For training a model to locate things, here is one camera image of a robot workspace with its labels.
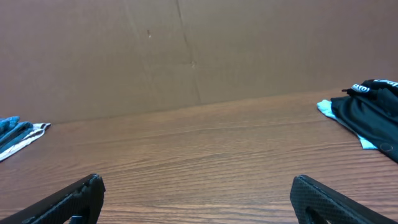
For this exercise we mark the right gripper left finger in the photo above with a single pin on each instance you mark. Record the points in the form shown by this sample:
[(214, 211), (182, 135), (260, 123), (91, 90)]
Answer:
[(80, 202)]

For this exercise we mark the folded beige trousers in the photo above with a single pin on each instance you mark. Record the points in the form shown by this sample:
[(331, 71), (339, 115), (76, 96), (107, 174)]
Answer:
[(38, 131)]

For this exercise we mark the light blue garment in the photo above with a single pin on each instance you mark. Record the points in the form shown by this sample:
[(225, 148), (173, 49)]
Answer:
[(325, 107)]

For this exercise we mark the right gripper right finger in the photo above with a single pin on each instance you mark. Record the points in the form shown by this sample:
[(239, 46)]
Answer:
[(315, 203)]

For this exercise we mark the light blue denim jeans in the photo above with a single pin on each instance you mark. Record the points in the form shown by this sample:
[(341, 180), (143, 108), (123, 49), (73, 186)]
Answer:
[(13, 130)]

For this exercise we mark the black patterned garment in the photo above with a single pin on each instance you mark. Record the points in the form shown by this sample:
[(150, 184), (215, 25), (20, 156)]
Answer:
[(370, 110)]

